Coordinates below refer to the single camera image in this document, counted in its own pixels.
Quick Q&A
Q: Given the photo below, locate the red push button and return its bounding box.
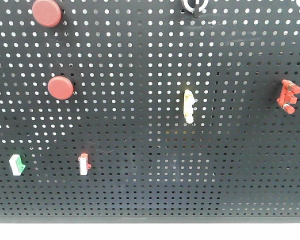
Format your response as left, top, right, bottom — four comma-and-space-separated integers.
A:
47, 76, 74, 100
31, 0, 62, 28

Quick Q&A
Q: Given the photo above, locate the lower red push button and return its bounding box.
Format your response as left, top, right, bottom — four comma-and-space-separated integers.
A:
47, 76, 74, 100

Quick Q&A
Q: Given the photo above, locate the black rotary toggle switch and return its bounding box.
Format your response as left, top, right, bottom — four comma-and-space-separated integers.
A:
181, 0, 209, 19

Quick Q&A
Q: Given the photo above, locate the black perforated pegboard panel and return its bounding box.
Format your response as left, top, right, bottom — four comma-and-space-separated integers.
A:
0, 0, 300, 223

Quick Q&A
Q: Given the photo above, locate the red terminal block switch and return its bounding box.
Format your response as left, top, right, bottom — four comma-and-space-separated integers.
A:
276, 79, 300, 114

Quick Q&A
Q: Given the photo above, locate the green white pegboard switch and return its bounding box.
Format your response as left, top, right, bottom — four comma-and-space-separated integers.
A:
9, 154, 26, 176

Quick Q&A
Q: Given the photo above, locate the red white pegboard switch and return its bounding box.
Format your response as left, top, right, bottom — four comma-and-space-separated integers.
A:
78, 152, 91, 176

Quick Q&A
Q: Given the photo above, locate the cream white pegboard switch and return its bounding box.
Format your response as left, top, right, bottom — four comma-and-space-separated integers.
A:
183, 89, 195, 124

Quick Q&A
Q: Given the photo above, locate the upper red push button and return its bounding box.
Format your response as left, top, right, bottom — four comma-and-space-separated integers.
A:
31, 0, 62, 28

